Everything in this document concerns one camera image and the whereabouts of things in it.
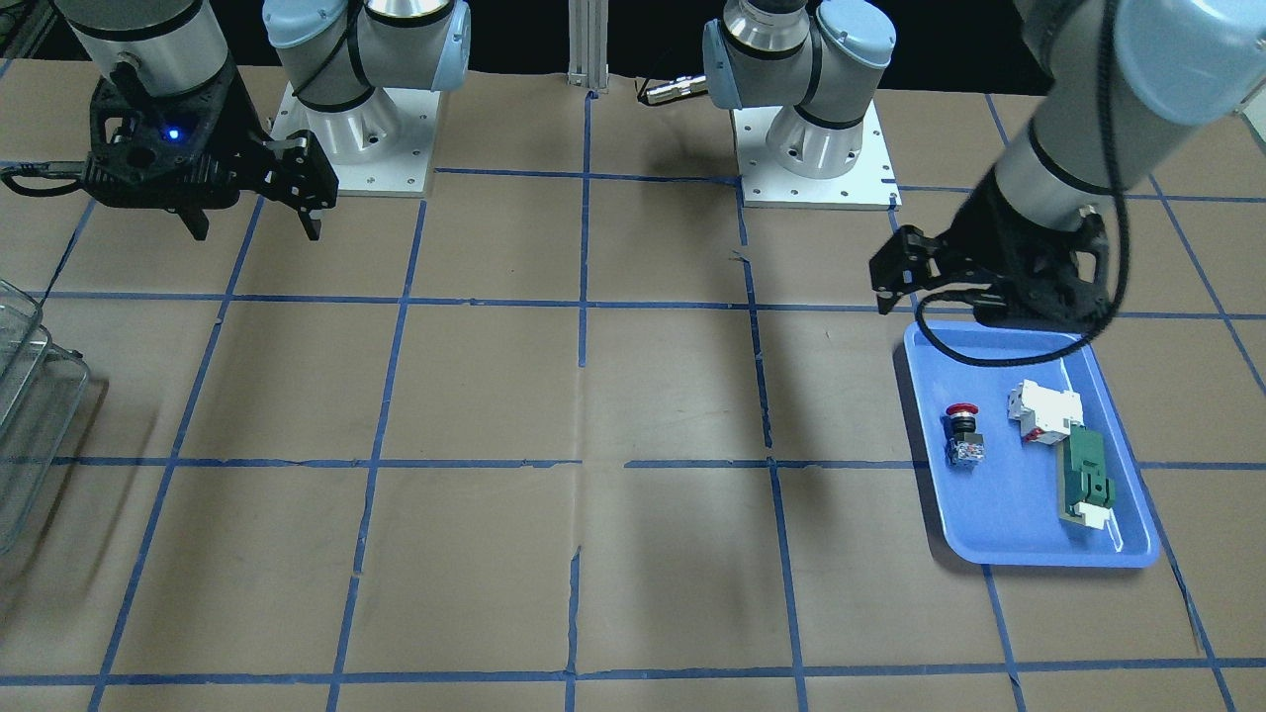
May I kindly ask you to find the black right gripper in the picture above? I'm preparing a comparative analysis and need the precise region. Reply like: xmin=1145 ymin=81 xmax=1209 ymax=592
xmin=78 ymin=54 xmax=338 ymax=242

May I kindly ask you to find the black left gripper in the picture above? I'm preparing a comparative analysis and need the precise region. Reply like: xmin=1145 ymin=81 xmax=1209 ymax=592
xmin=868 ymin=182 xmax=1109 ymax=332

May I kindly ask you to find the red emergency stop button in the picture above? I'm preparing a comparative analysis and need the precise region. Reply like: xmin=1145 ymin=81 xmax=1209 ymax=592
xmin=944 ymin=402 xmax=986 ymax=469

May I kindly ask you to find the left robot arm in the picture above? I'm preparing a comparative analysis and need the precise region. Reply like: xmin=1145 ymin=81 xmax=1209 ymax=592
xmin=701 ymin=1 xmax=1263 ymax=333

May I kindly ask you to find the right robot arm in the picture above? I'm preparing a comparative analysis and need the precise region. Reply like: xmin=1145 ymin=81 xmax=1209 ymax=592
xmin=24 ymin=1 xmax=472 ymax=239

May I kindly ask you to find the white circuit breaker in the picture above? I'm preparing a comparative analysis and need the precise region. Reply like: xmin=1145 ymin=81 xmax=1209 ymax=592
xmin=1006 ymin=380 xmax=1085 ymax=445

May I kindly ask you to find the blue plastic tray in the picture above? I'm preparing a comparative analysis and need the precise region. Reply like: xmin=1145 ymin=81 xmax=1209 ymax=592
xmin=904 ymin=324 xmax=1158 ymax=569

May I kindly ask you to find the green terminal block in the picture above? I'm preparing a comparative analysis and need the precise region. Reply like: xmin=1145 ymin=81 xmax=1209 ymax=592
xmin=1057 ymin=424 xmax=1117 ymax=531

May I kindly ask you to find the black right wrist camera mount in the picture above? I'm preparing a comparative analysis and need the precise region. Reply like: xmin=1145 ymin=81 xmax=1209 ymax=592
xmin=3 ymin=73 xmax=258 ymax=212

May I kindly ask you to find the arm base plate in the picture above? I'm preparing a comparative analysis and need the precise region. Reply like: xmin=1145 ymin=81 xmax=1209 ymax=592
xmin=272 ymin=85 xmax=447 ymax=199
xmin=730 ymin=101 xmax=903 ymax=212

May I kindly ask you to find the aluminium frame post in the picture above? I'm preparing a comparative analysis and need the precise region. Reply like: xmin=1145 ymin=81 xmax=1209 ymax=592
xmin=566 ymin=0 xmax=609 ymax=94

